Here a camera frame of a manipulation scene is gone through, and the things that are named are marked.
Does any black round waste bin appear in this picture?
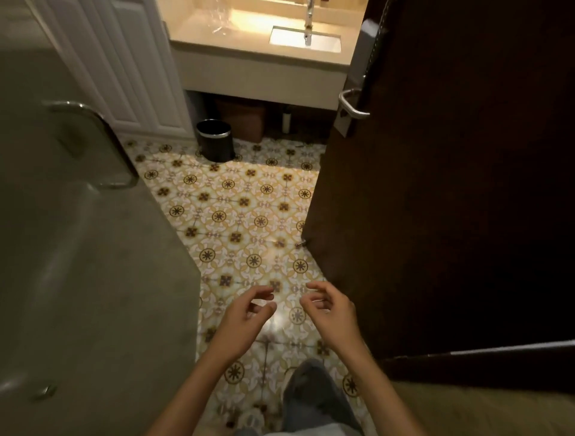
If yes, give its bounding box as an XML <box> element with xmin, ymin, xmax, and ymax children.
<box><xmin>195</xmin><ymin>119</ymin><xmax>235</xmax><ymax>163</ymax></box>

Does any person's left hand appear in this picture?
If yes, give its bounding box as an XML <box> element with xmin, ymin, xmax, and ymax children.
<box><xmin>211</xmin><ymin>286</ymin><xmax>278</xmax><ymax>361</ymax></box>

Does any white rectangular sink basin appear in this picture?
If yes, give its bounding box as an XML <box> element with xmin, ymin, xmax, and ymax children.
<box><xmin>269</xmin><ymin>25</ymin><xmax>343</xmax><ymax>54</ymax></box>

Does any silver door lock plate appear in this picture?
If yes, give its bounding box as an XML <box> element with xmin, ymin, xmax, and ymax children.
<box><xmin>335</xmin><ymin>19</ymin><xmax>387</xmax><ymax>138</ymax></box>

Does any person's right forearm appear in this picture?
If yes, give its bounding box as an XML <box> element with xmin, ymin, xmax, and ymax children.
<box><xmin>339</xmin><ymin>345</ymin><xmax>427</xmax><ymax>436</ymax></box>

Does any chrome glass door handle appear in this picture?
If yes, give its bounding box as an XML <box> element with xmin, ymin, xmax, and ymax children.
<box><xmin>43</xmin><ymin>101</ymin><xmax>140</xmax><ymax>190</ymax></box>

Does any person's right hand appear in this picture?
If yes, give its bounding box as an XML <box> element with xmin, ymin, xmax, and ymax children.
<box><xmin>299</xmin><ymin>281</ymin><xmax>368</xmax><ymax>361</ymax></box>

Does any dark brown wooden door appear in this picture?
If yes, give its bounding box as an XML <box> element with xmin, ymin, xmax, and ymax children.
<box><xmin>301</xmin><ymin>0</ymin><xmax>575</xmax><ymax>392</ymax></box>

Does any silver door lever handle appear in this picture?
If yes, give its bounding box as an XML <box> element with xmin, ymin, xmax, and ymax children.
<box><xmin>338</xmin><ymin>88</ymin><xmax>371</xmax><ymax>120</ymax></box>

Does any beige vanity counter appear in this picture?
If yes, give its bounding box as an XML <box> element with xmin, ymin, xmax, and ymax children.
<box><xmin>157</xmin><ymin>0</ymin><xmax>370</xmax><ymax>111</ymax></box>

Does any white panelled cabinet door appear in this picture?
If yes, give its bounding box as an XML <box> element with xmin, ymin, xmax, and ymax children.
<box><xmin>27</xmin><ymin>0</ymin><xmax>196</xmax><ymax>141</ymax></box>

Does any clear plastic wrap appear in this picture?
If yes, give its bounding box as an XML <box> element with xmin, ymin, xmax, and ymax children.
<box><xmin>198</xmin><ymin>4</ymin><xmax>235</xmax><ymax>36</ymax></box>

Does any person's left forearm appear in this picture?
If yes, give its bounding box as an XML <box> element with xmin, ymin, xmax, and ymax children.
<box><xmin>145</xmin><ymin>343</ymin><xmax>245</xmax><ymax>436</ymax></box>

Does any frosted glass door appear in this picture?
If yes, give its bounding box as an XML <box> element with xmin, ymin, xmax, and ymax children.
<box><xmin>0</xmin><ymin>0</ymin><xmax>201</xmax><ymax>436</ymax></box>

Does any brown basket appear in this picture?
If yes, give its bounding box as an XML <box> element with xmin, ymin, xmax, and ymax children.
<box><xmin>215</xmin><ymin>98</ymin><xmax>267</xmax><ymax>144</ymax></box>

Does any person's grey trouser leg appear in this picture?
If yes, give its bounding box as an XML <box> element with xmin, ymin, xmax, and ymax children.
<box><xmin>281</xmin><ymin>358</ymin><xmax>365</xmax><ymax>436</ymax></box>

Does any chrome faucet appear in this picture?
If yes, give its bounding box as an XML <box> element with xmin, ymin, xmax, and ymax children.
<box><xmin>303</xmin><ymin>0</ymin><xmax>316</xmax><ymax>46</ymax></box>

